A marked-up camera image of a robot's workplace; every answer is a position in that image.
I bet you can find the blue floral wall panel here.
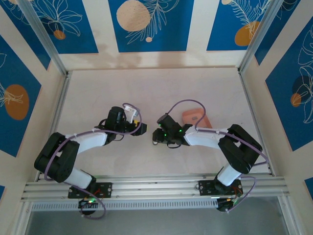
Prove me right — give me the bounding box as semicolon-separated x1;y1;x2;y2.
206;0;278;51
31;0;99;54
265;23;313;152
0;3;51;71
108;0;195;53
0;34;42;158
254;0;313;66

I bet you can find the aluminium frame post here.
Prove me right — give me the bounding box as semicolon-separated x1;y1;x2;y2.
13;202;34;235
277;195;298;235
237;0;291;74
18;0;70;76

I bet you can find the aluminium side rail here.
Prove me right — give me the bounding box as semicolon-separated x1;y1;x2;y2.
238;70;274;176
36;72;73;182

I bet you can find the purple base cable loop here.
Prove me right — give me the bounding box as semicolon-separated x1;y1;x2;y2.
229;176;257;213
80;194;107;220

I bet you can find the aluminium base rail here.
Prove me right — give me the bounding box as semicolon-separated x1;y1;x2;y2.
21;173;287;202

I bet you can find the pink sponge block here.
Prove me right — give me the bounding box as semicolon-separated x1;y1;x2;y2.
181;107;213;129

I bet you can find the black controller board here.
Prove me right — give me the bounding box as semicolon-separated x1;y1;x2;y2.
78;197;98;211
216;193;245;214

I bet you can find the grey slotted cable duct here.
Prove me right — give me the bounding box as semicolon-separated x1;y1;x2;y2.
31;198;220;212

